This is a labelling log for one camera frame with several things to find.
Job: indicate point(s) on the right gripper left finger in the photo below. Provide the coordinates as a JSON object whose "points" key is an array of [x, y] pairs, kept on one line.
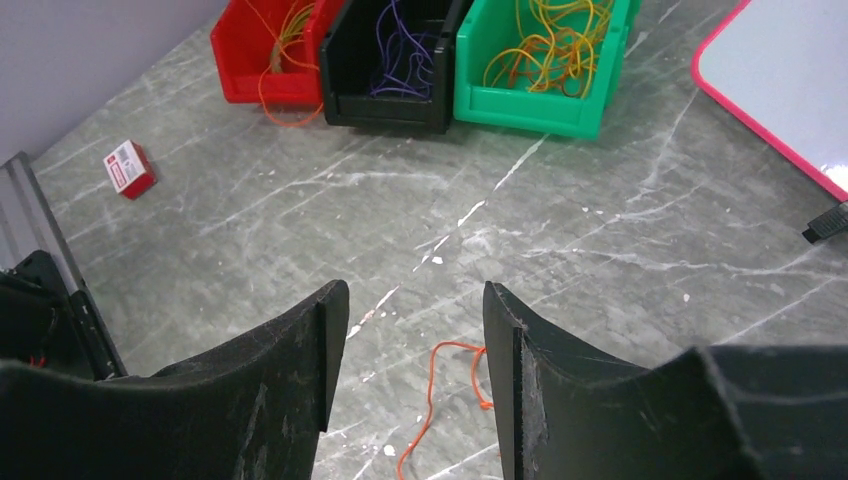
{"points": [[253, 407]]}

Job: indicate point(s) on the green plastic bin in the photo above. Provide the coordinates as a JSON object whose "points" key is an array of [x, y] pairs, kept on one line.
{"points": [[545, 66]]}

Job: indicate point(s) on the red plastic bin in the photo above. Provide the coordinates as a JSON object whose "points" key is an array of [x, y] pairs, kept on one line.
{"points": [[268, 51]]}

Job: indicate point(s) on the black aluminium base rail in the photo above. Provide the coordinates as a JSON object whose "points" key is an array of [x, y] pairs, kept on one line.
{"points": [[48, 316]]}

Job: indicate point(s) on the small red white box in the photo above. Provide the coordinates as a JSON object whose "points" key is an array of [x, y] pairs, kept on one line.
{"points": [[129, 170]]}

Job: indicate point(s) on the black plastic bin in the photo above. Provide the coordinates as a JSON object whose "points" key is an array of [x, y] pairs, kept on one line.
{"points": [[391, 63]]}

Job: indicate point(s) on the pink framed whiteboard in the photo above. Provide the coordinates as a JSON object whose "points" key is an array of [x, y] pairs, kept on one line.
{"points": [[780, 67]]}

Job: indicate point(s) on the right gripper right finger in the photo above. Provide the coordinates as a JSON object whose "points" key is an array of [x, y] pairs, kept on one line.
{"points": [[565, 409]]}

